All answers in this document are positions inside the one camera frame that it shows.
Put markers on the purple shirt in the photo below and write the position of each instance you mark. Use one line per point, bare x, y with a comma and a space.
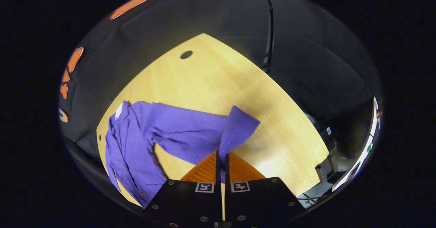
184, 132

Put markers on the white panel with coloured marks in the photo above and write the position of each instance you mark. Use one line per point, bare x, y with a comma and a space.
364, 153

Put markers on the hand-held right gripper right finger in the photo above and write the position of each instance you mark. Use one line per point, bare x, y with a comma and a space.
227, 194

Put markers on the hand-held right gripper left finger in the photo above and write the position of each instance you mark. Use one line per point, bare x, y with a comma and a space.
218, 194

